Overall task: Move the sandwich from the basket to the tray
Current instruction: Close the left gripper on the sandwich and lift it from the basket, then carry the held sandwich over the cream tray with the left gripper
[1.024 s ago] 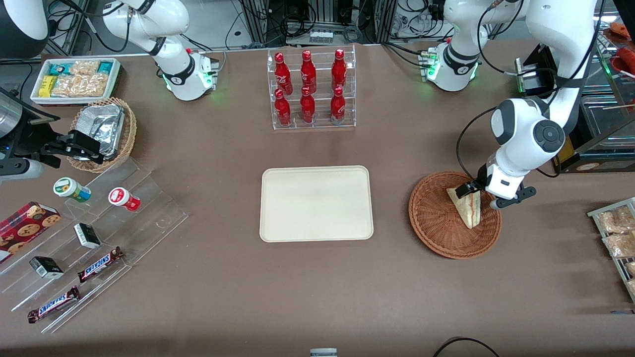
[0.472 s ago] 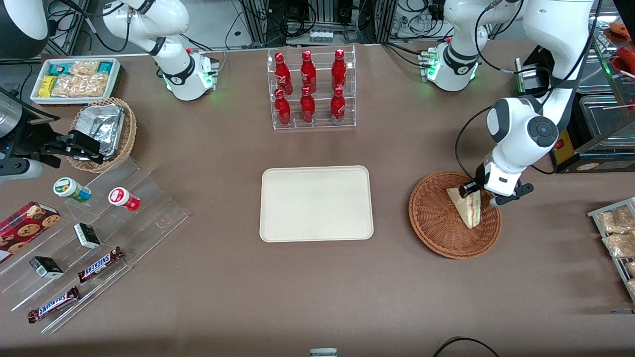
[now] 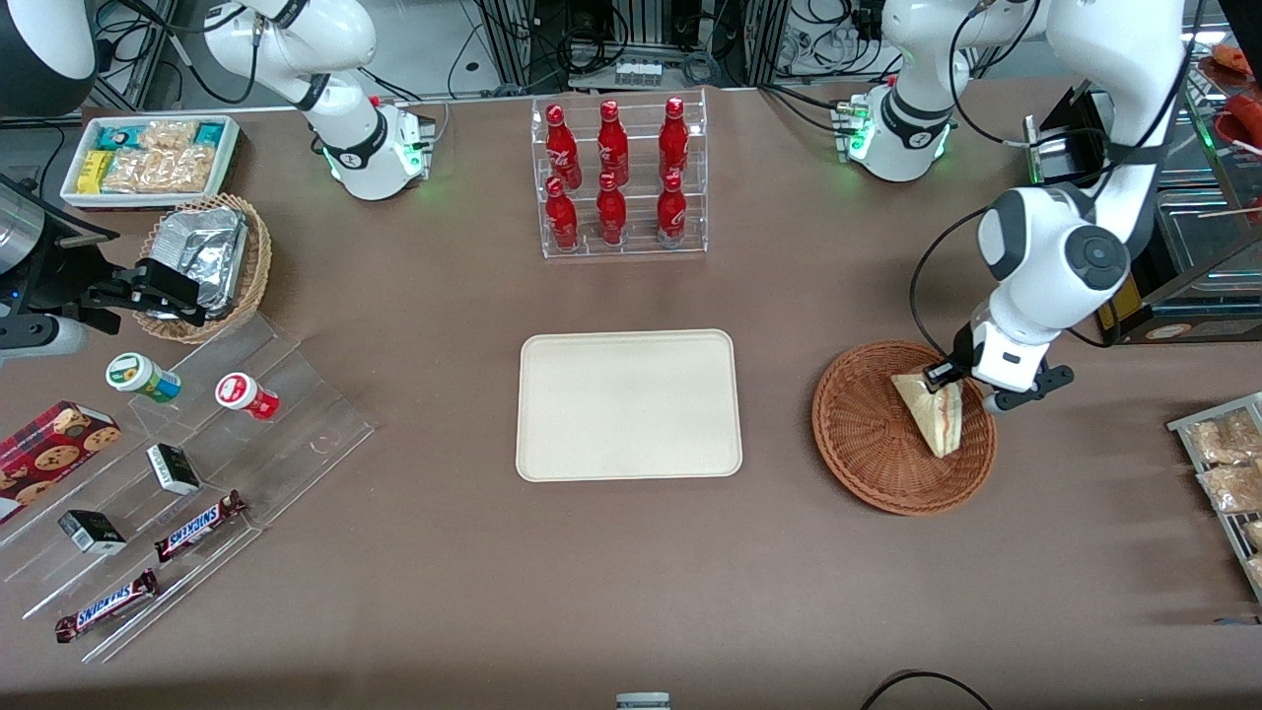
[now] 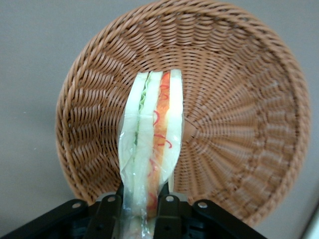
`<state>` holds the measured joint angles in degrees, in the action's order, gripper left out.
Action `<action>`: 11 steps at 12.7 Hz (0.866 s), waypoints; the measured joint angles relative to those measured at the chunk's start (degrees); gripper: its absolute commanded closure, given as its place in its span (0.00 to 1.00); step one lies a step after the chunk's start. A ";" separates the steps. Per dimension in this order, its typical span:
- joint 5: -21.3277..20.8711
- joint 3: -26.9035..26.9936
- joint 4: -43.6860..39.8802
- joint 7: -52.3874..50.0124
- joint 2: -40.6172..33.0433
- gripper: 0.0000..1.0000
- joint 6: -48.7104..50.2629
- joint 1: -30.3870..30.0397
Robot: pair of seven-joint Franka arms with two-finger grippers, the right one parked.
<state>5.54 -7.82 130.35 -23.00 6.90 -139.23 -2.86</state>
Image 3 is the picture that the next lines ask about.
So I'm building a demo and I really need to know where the green lid snack cup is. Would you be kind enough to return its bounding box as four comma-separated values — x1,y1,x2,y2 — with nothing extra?
105,352,183,404

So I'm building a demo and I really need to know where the cream rectangular serving tray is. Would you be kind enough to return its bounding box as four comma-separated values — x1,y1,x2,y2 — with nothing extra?
516,329,743,483

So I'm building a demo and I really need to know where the brown round wicker basket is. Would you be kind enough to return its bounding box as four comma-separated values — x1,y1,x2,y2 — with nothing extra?
811,340,998,517

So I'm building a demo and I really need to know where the red plaid cookie box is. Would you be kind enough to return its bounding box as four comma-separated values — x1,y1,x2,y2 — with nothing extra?
0,399,123,526

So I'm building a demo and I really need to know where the steel warmer pan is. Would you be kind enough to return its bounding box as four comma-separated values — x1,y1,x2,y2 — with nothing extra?
1158,97,1224,188
1149,187,1262,297

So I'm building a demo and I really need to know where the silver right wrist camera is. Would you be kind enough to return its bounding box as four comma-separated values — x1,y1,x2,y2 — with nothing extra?
0,316,88,362

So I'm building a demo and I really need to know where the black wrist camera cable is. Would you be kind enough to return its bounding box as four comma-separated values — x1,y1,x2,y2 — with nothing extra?
908,202,997,364

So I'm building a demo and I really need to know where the red cola bottle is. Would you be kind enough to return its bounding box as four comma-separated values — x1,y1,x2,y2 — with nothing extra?
657,169,688,245
596,172,628,247
597,100,630,186
545,177,580,251
545,105,581,188
659,96,690,183

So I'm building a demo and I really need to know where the clear acrylic stepped display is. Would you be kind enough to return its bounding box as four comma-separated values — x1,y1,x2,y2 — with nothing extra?
0,311,377,665

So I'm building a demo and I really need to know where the white rectangular snack bin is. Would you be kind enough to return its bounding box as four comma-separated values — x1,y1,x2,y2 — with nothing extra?
60,114,242,211

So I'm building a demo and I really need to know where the silver foil wrapped packet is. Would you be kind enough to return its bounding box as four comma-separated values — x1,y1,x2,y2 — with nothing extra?
150,206,249,319

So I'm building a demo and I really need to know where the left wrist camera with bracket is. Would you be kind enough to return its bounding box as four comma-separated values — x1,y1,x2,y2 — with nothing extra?
982,362,1077,414

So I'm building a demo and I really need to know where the aluminium frame rack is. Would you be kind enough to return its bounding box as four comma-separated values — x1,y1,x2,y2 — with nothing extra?
477,0,792,96

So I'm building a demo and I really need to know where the clear cracker bag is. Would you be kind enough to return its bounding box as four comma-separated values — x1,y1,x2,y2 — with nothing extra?
138,120,200,155
102,146,216,194

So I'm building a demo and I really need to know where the black food warmer cabinet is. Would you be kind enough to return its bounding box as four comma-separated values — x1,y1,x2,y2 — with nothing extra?
1023,15,1262,347

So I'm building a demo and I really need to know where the Snickers chocolate bar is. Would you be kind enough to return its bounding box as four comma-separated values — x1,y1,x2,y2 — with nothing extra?
153,490,248,564
53,568,162,645

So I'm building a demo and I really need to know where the tan oval wicker basket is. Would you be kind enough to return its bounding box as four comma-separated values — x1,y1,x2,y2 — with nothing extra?
132,193,273,345

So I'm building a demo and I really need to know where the triangular sandwich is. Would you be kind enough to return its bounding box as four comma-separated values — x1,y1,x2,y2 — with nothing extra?
891,373,965,460

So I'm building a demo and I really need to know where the small black white box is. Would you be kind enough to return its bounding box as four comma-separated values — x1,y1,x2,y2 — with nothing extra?
57,509,128,556
145,443,202,497

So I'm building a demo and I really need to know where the grey wire snack tray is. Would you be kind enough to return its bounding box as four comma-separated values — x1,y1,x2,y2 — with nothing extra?
1166,391,1262,604

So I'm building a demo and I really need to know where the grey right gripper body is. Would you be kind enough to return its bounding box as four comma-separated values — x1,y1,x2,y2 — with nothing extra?
0,177,121,332

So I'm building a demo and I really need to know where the clear acrylic bottle rack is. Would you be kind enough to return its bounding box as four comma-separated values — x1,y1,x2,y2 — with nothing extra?
530,89,709,259

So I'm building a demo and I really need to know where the red lid snack cup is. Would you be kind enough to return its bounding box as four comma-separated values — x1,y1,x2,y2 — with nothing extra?
215,372,281,422

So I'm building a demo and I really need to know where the black looped table cable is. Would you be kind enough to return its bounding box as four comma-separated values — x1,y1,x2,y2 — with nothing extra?
860,670,993,710

